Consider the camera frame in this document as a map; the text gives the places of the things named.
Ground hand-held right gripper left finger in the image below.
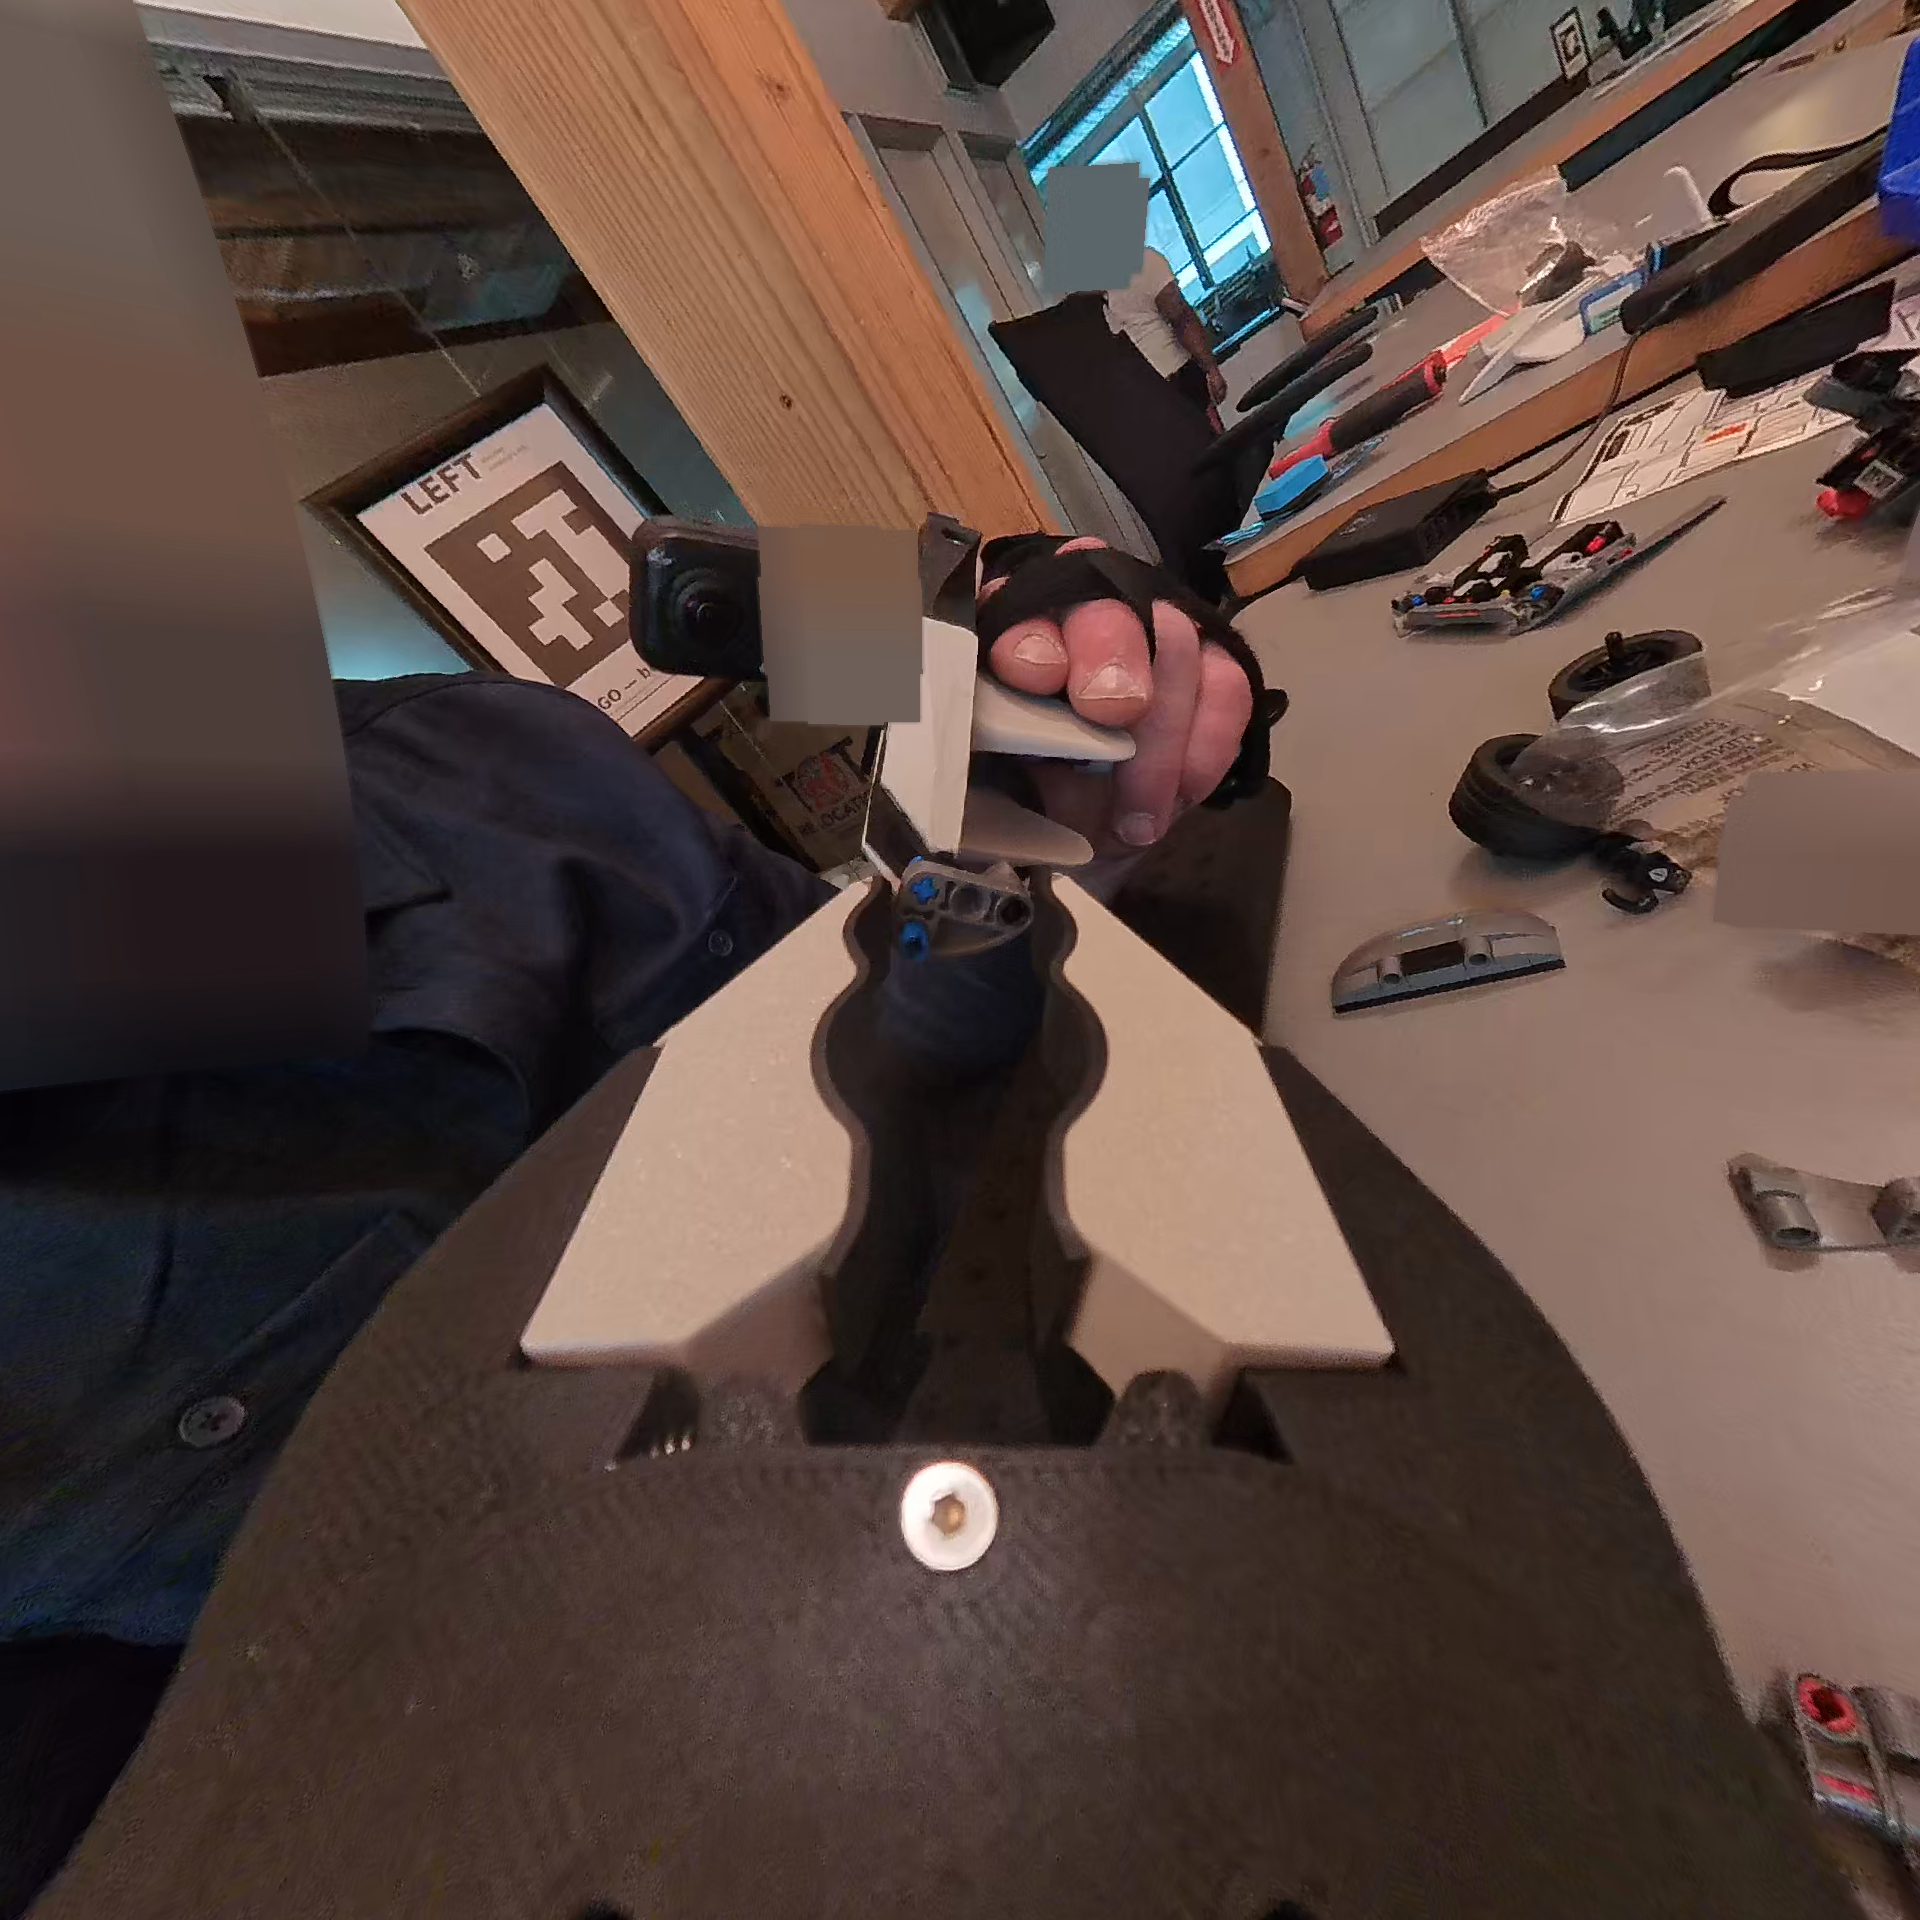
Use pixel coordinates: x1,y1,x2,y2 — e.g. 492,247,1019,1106
513,871,889,1445

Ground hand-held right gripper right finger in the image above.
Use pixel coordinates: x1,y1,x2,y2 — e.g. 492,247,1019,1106
1047,871,1396,1445

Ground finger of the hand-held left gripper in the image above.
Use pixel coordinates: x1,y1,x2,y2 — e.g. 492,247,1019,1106
972,666,1138,768
877,613,1100,871

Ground dark grey brick panel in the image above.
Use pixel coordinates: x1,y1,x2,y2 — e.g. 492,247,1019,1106
897,860,1036,963

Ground large toy brick car model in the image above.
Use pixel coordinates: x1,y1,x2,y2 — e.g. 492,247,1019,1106
1790,1672,1920,1855

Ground person's left forearm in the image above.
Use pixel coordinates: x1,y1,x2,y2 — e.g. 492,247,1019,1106
877,941,1058,1089

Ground grey brick panel red pins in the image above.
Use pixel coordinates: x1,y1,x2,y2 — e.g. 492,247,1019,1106
1325,909,1573,1010

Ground black office chair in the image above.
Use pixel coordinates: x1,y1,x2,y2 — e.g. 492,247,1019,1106
986,289,1370,601

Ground wide wooden pillar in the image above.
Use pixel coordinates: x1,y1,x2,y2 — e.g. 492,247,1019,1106
393,0,1058,539

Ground black power brick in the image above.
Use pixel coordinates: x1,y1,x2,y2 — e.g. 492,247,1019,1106
1297,473,1491,591

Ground red black electric screwdriver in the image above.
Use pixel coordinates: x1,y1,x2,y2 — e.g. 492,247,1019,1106
1271,348,1449,473

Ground small black toy tyre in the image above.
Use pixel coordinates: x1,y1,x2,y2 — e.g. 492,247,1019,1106
1449,729,1629,860
1550,622,1717,717

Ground flat brick assembly grey blade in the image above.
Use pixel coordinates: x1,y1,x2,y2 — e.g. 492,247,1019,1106
1391,496,1719,645

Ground light grey brick piece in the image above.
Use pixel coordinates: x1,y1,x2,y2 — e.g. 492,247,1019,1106
1719,1150,1920,1255

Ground white plastic part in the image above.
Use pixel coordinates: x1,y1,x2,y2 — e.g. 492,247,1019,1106
1460,303,1591,399

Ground narrow wooden pillar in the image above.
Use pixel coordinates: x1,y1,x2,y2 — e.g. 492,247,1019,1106
1179,0,1325,303

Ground small bag of black pins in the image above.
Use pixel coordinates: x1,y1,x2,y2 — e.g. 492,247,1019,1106
1517,622,1920,844

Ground upright clear plastic bag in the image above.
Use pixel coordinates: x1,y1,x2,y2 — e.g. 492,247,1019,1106
1415,161,1613,312

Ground white sticker sheet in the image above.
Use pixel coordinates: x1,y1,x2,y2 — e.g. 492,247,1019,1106
1550,282,1920,524

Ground wood-edged desk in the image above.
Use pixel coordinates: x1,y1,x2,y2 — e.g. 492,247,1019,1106
1297,0,1799,340

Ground black foam pouch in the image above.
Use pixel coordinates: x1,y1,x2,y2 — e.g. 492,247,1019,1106
1701,273,1902,399

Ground black flat power bank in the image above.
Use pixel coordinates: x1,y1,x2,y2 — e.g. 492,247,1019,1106
1624,146,1897,337

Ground small black red brick assembly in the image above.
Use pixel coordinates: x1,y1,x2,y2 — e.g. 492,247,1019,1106
1807,348,1920,524

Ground black wall speaker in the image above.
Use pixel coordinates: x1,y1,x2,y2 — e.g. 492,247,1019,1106
930,0,1062,94

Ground black power cable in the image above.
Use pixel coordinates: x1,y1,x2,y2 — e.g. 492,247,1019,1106
1481,327,1643,496

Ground black wrist strap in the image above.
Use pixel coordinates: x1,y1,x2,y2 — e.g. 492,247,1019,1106
1709,131,1897,214

